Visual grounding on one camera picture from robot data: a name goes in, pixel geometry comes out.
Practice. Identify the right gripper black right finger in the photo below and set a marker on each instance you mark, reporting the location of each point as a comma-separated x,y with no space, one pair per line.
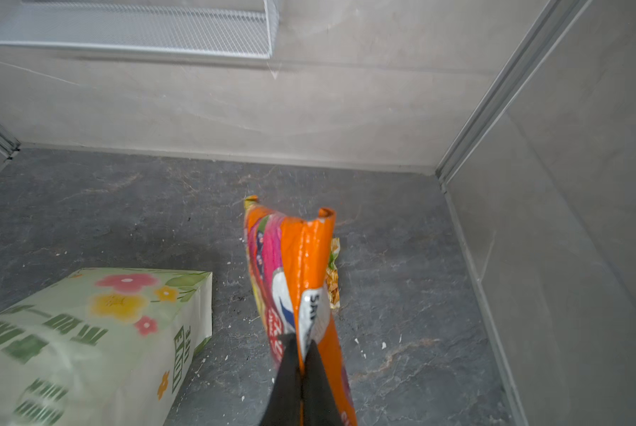
320,408

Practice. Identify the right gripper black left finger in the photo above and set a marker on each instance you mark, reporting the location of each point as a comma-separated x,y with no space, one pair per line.
283,408

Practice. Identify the yellow green snack packet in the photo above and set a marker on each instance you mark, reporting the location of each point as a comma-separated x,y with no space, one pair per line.
332,274

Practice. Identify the orange pink Fox's candy packet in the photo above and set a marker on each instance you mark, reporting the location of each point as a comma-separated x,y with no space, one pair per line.
287,261

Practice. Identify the floral paper gift bag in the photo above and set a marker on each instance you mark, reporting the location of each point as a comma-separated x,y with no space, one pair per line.
104,346

